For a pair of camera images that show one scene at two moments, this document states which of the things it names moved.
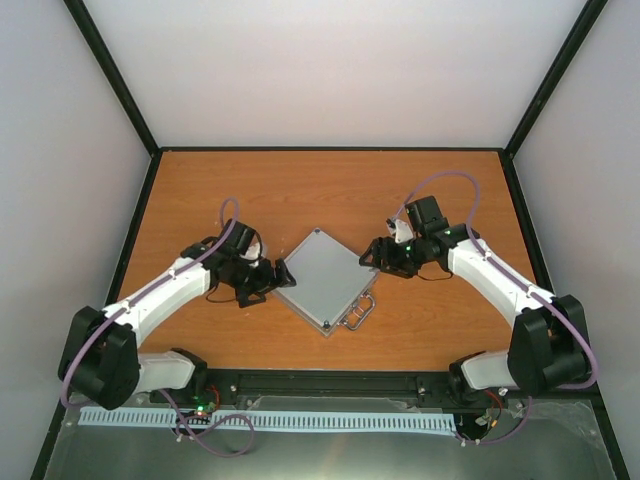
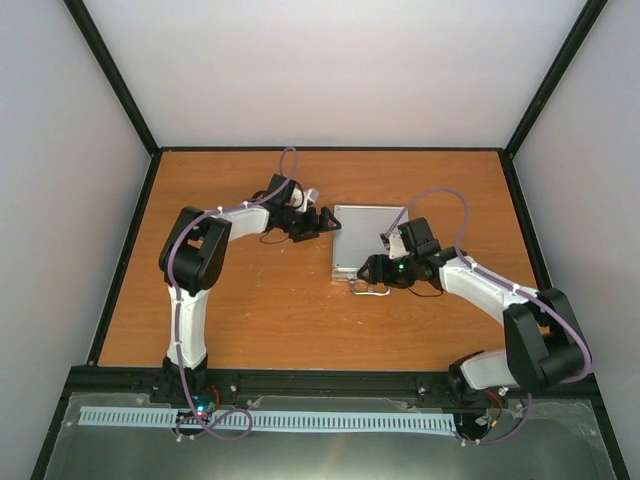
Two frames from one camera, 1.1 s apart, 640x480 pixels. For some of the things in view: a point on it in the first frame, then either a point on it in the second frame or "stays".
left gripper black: x=266 y=280 -> x=312 y=230
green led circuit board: x=203 y=409 stays
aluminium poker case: x=331 y=286 -> x=402 y=221
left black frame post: x=90 y=31 stays
